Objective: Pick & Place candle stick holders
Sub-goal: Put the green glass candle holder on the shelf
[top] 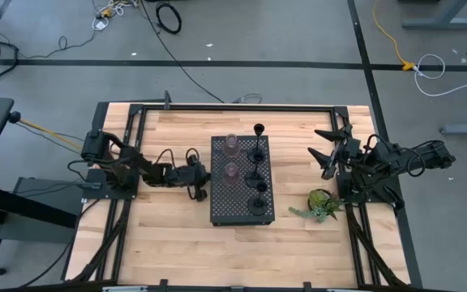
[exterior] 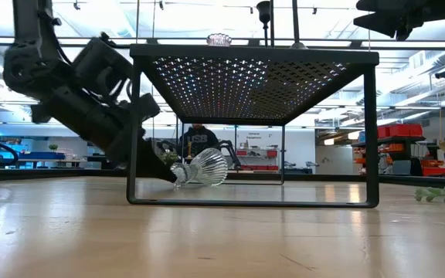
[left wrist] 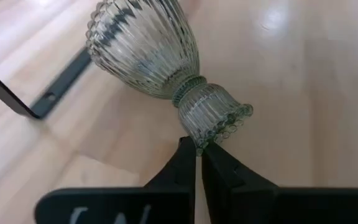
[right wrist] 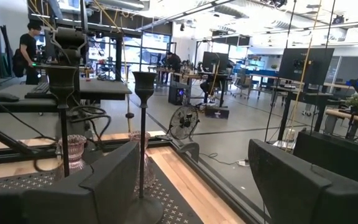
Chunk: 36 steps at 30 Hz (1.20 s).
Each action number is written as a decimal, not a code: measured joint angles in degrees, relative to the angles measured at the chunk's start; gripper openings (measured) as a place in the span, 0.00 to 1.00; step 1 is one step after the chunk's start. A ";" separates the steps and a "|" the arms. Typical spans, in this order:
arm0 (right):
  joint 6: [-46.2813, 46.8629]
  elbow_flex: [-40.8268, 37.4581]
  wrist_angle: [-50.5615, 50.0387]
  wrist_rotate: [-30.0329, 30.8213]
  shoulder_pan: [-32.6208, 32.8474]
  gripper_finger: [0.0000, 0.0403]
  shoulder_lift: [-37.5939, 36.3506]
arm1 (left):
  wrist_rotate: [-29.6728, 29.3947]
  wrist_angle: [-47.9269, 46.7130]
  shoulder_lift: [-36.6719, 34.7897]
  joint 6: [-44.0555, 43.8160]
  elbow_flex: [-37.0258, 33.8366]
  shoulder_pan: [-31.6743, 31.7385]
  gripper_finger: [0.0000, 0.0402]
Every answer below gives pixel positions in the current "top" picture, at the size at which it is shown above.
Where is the potted green succulent plant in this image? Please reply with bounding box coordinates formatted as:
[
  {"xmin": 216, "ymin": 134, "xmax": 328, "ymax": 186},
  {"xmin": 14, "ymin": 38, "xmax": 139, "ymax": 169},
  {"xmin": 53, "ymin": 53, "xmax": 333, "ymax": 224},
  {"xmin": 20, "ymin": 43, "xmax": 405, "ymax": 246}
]
[{"xmin": 289, "ymin": 188, "xmax": 346, "ymax": 224}]

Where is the grey desk leg frame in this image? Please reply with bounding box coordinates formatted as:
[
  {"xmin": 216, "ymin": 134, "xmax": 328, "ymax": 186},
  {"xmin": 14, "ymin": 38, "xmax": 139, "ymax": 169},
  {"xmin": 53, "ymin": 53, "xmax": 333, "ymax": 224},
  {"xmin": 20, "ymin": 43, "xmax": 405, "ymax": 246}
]
[{"xmin": 401, "ymin": 0, "xmax": 467, "ymax": 31}]

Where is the coiled black cable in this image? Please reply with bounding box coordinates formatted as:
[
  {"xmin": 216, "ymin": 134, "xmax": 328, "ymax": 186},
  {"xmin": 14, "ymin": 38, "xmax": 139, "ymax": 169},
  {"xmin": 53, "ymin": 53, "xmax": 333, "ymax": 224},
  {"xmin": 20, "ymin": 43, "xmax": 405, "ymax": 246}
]
[{"xmin": 155, "ymin": 2, "xmax": 183, "ymax": 35}]

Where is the long black floor cable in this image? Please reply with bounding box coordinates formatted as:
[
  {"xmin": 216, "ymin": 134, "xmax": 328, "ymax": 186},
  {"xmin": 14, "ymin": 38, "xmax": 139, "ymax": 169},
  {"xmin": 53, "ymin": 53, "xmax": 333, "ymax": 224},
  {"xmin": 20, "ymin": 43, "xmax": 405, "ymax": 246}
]
[{"xmin": 139, "ymin": 0, "xmax": 225, "ymax": 104}]

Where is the yellow extension cord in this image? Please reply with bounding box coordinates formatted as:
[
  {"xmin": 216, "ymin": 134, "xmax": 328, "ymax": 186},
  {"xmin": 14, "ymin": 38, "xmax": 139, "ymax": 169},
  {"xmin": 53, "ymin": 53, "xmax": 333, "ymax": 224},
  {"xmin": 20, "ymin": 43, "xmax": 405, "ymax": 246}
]
[{"xmin": 372, "ymin": 0, "xmax": 416, "ymax": 72}]

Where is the grey cable loop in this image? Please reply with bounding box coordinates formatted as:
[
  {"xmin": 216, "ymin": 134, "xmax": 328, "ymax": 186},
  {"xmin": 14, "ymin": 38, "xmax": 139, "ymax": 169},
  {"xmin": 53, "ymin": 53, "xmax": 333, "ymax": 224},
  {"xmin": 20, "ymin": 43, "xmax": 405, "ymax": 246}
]
[{"xmin": 232, "ymin": 92, "xmax": 263, "ymax": 105}]

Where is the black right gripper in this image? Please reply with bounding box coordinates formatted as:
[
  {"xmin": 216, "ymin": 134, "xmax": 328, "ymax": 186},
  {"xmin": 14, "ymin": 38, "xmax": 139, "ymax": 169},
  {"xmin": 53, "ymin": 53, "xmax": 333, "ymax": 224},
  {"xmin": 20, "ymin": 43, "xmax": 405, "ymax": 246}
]
[{"xmin": 306, "ymin": 123, "xmax": 366, "ymax": 181}]

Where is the thin black floor cable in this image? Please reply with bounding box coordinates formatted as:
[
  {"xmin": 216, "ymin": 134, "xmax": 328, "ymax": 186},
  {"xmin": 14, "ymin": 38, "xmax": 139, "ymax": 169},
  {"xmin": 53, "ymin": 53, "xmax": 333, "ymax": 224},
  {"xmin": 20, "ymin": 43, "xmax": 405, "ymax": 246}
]
[{"xmin": 17, "ymin": 28, "xmax": 97, "ymax": 60}]

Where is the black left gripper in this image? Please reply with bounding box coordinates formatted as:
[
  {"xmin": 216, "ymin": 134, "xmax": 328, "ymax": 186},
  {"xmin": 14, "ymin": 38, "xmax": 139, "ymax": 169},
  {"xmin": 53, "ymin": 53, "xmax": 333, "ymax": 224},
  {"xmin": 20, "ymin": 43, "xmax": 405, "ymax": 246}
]
[{"xmin": 175, "ymin": 154, "xmax": 212, "ymax": 203}]

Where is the pink glass candle holder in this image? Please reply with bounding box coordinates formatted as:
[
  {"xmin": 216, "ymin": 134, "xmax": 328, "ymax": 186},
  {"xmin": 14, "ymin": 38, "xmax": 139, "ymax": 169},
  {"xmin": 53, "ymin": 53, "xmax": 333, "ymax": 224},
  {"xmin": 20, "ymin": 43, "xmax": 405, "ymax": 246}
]
[
  {"xmin": 221, "ymin": 133, "xmax": 242, "ymax": 159},
  {"xmin": 221, "ymin": 162, "xmax": 242, "ymax": 187}
]

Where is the black aluminium table frame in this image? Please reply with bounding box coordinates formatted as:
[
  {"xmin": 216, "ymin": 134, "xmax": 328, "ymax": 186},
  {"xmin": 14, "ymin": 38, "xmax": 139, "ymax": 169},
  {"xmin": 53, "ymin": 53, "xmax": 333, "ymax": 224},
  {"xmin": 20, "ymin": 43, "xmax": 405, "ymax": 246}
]
[{"xmin": 65, "ymin": 101, "xmax": 423, "ymax": 292}]

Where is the grey desk foot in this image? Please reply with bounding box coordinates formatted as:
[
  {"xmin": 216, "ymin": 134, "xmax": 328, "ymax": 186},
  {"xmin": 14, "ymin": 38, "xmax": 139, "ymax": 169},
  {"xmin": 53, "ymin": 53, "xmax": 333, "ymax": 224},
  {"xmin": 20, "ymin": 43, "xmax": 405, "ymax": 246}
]
[{"xmin": 439, "ymin": 122, "xmax": 467, "ymax": 136}]

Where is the black perforated metal tray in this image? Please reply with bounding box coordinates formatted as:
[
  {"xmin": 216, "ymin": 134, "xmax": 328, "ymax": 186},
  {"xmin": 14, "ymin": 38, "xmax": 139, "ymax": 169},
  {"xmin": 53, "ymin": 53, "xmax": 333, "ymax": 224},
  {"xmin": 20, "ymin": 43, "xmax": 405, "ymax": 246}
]
[{"xmin": 210, "ymin": 135, "xmax": 276, "ymax": 227}]

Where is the white adapter cable cluster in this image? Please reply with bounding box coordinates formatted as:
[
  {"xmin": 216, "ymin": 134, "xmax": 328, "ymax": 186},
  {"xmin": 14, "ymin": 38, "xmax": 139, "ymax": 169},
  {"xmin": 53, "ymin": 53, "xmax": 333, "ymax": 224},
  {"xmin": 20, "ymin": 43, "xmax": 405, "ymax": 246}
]
[{"xmin": 91, "ymin": 0, "xmax": 138, "ymax": 32}]

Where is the thin yellow cable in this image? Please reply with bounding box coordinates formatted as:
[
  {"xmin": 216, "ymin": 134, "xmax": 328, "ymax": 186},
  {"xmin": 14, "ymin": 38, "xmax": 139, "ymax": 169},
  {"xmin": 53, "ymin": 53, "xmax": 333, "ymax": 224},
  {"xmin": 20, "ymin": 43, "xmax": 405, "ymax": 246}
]
[{"xmin": 18, "ymin": 117, "xmax": 85, "ymax": 152}]

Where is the black support beam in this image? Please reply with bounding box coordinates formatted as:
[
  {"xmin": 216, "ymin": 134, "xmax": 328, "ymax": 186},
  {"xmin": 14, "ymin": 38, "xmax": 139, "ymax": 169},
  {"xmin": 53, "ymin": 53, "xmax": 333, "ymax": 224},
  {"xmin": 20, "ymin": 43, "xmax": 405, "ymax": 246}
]
[{"xmin": 0, "ymin": 180, "xmax": 79, "ymax": 230}]

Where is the black metal candlestick holder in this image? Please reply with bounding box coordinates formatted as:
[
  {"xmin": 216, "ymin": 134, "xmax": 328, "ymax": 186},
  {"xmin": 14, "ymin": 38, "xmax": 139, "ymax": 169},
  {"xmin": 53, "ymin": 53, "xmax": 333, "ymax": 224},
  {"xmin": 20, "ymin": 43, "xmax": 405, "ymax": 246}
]
[
  {"xmin": 246, "ymin": 181, "xmax": 269, "ymax": 217},
  {"xmin": 247, "ymin": 122, "xmax": 268, "ymax": 165},
  {"xmin": 243, "ymin": 150, "xmax": 267, "ymax": 189}
]

